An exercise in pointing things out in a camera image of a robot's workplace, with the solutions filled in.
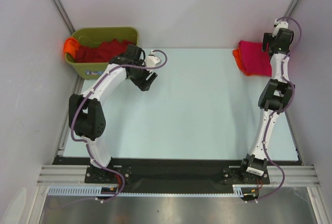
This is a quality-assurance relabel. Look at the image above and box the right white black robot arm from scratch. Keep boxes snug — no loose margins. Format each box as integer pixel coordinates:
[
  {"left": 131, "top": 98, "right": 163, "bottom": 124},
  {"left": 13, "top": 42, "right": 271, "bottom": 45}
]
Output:
[{"left": 239, "top": 21, "right": 295, "bottom": 184}]

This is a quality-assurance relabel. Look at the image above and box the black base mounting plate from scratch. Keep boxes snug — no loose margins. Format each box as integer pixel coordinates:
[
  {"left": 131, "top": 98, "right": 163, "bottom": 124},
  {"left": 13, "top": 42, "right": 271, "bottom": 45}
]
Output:
[{"left": 53, "top": 157, "right": 270, "bottom": 191}]

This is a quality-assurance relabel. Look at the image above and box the pink t shirt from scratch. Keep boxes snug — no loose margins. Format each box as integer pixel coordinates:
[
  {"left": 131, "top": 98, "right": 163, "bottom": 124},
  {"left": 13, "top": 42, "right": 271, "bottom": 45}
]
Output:
[{"left": 238, "top": 40, "right": 272, "bottom": 77}]

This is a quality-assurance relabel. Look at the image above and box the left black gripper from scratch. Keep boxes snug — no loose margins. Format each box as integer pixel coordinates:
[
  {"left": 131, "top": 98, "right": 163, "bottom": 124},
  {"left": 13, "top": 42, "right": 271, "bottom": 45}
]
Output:
[{"left": 129, "top": 59, "right": 157, "bottom": 92}]

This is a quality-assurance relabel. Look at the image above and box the aluminium frame rail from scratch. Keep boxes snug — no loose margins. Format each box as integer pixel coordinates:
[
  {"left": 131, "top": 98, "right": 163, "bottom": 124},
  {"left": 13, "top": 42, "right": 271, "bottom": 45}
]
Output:
[{"left": 37, "top": 165, "right": 88, "bottom": 186}]

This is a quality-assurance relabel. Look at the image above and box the dark red t shirt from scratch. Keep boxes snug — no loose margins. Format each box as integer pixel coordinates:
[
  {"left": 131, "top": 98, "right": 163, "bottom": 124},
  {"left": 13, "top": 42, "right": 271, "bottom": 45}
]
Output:
[{"left": 74, "top": 39, "right": 133, "bottom": 63}]

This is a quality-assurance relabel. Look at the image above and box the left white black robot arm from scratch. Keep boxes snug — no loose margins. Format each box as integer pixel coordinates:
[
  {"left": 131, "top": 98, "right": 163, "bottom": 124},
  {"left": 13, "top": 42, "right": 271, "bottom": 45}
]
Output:
[{"left": 68, "top": 45, "right": 165, "bottom": 183}]

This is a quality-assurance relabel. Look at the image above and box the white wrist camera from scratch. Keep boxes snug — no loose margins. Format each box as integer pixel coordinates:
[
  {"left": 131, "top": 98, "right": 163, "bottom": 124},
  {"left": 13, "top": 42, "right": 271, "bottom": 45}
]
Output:
[
  {"left": 272, "top": 20, "right": 288, "bottom": 37},
  {"left": 145, "top": 50, "right": 161, "bottom": 67}
]

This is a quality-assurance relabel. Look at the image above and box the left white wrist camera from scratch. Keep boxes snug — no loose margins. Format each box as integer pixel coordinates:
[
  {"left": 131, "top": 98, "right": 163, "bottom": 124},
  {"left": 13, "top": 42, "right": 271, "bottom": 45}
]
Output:
[{"left": 145, "top": 50, "right": 161, "bottom": 67}]

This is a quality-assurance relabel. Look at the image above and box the slotted cable duct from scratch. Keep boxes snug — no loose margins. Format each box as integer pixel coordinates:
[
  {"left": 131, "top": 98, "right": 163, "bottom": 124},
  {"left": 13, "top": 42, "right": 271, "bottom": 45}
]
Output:
[{"left": 48, "top": 185, "right": 260, "bottom": 198}]

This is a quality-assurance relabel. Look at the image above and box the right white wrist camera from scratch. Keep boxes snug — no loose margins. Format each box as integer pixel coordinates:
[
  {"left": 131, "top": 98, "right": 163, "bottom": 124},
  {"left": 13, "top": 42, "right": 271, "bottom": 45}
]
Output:
[{"left": 272, "top": 20, "right": 288, "bottom": 37}]

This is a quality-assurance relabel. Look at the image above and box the olive green plastic bin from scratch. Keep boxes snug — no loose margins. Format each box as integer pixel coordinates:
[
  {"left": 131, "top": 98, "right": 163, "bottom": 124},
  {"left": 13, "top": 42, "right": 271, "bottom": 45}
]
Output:
[{"left": 63, "top": 26, "right": 139, "bottom": 79}]

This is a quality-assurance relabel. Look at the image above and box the orange cloth on bin rim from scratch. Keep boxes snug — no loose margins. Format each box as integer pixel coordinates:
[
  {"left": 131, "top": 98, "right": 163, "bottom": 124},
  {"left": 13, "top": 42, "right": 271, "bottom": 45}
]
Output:
[{"left": 63, "top": 37, "right": 80, "bottom": 58}]

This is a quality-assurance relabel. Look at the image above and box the folded orange t shirt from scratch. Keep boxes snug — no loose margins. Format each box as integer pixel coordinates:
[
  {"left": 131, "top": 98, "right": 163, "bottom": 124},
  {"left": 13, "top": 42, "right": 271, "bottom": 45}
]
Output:
[{"left": 232, "top": 49, "right": 251, "bottom": 76}]

